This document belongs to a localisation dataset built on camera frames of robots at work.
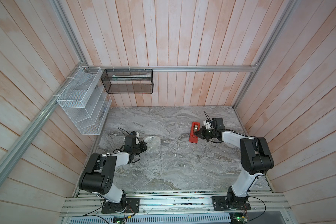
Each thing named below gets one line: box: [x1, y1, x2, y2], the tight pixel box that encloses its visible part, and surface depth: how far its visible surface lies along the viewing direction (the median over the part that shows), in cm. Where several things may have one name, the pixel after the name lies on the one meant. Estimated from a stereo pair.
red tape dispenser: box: [188, 121, 202, 144], surface depth 100 cm
